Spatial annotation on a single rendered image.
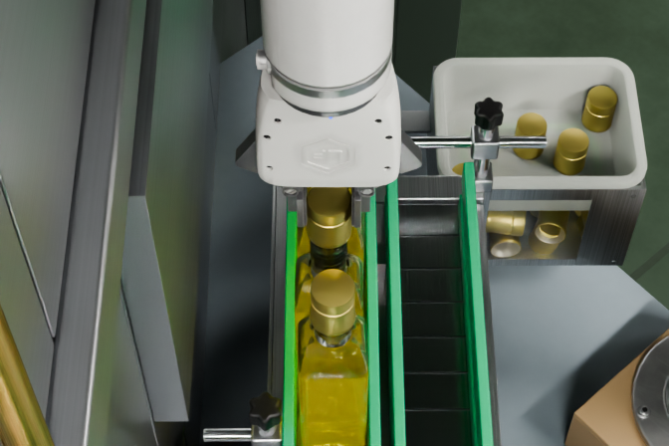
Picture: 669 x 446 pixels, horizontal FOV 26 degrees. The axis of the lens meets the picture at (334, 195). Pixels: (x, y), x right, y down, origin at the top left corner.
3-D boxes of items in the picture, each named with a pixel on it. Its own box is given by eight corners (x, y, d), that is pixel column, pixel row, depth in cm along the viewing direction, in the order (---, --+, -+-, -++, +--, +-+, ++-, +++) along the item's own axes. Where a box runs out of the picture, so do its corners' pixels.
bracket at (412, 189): (387, 207, 154) (390, 169, 148) (477, 207, 154) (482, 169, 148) (388, 236, 152) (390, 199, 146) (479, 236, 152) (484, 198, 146)
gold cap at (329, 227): (307, 210, 114) (306, 178, 110) (351, 210, 114) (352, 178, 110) (306, 248, 112) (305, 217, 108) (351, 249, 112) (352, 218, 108)
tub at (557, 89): (427, 104, 170) (431, 56, 162) (618, 104, 170) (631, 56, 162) (433, 229, 160) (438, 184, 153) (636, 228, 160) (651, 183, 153)
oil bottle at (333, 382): (302, 416, 133) (297, 301, 116) (362, 415, 133) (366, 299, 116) (302, 474, 130) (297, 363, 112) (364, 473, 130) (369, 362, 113)
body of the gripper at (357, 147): (248, 104, 93) (256, 200, 103) (406, 105, 93) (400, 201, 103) (252, 15, 98) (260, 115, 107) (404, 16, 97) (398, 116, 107)
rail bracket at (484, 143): (371, 170, 148) (374, 95, 138) (536, 170, 148) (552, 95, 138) (372, 195, 147) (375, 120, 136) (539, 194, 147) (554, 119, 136)
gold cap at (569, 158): (582, 149, 164) (588, 126, 160) (585, 175, 162) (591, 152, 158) (551, 149, 164) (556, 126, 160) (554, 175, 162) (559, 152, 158)
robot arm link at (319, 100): (253, 89, 91) (255, 117, 94) (393, 90, 91) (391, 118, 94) (258, -11, 96) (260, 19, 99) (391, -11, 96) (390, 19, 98)
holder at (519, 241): (380, 146, 176) (384, 65, 163) (606, 145, 176) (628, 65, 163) (383, 267, 167) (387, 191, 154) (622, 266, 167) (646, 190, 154)
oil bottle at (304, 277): (300, 359, 137) (295, 238, 119) (359, 360, 137) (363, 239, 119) (299, 414, 133) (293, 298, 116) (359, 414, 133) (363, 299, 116)
